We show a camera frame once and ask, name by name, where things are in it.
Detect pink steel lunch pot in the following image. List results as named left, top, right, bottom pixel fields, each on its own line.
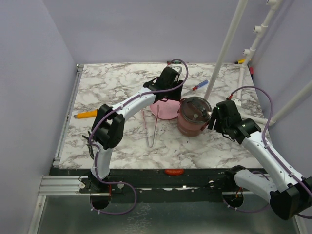
left=177, top=115, right=208, bottom=131

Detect red sausage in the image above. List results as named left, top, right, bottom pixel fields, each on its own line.
left=164, top=169, right=185, bottom=176

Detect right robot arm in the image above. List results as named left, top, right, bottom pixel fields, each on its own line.
left=208, top=99, right=312, bottom=220

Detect red blue screwdriver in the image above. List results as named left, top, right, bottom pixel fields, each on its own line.
left=183, top=80, right=209, bottom=96

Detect aluminium table edge rail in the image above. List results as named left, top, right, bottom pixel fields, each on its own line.
left=52, top=64, right=84, bottom=168

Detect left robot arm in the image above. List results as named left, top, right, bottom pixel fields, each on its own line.
left=87, top=65, right=185, bottom=193

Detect yellow utility knife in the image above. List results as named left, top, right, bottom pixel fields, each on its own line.
left=74, top=110, right=98, bottom=119

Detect purple cable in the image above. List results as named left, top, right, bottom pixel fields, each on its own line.
left=221, top=86, right=312, bottom=219
left=87, top=58, right=189, bottom=215

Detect pink food plate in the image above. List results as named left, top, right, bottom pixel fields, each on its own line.
left=150, top=100, right=180, bottom=120

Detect transparent grey pot lid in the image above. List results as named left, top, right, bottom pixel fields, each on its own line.
left=179, top=96, right=213, bottom=124

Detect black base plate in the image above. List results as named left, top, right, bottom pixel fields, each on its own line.
left=40, top=168, right=242, bottom=203

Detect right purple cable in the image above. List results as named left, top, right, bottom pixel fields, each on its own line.
left=221, top=86, right=312, bottom=219

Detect white pipe frame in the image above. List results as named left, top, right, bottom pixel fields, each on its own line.
left=202, top=0, right=312, bottom=126

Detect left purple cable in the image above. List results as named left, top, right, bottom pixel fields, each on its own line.
left=87, top=58, right=189, bottom=215

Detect dark red steel lunch pot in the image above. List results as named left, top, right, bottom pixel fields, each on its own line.
left=177, top=125, right=202, bottom=137

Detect pink food tongs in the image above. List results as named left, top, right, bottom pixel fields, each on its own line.
left=140, top=104, right=160, bottom=148

